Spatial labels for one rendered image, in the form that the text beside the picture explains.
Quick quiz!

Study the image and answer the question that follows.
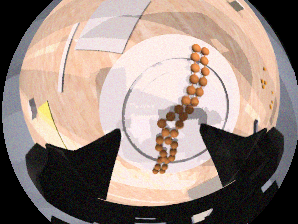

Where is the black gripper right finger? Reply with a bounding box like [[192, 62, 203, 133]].
[[200, 123, 267, 188]]

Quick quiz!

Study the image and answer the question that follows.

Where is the yellow flat square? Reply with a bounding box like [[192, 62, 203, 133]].
[[37, 101, 67, 149]]

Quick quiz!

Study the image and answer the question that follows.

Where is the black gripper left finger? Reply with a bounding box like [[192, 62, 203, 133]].
[[45, 128, 121, 200]]

